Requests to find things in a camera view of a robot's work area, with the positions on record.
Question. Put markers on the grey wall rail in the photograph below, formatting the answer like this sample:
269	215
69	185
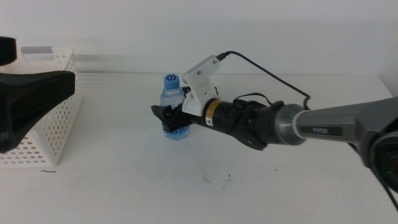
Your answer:
99	58

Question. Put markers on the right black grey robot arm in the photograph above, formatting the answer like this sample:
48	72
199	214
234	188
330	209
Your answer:
326	124

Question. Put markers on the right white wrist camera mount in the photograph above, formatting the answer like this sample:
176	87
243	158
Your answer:
199	87

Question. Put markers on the small black thread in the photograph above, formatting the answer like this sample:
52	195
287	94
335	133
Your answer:
48	171

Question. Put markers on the clear water bottle blue label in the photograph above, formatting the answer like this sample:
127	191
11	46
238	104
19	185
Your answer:
171	82

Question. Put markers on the white perforated plastic basket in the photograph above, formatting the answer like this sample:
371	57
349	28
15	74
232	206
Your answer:
66	112

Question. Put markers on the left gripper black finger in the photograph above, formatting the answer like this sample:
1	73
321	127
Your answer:
7	51
34	93

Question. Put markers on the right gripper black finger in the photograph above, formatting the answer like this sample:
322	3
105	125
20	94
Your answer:
171	119
186	90

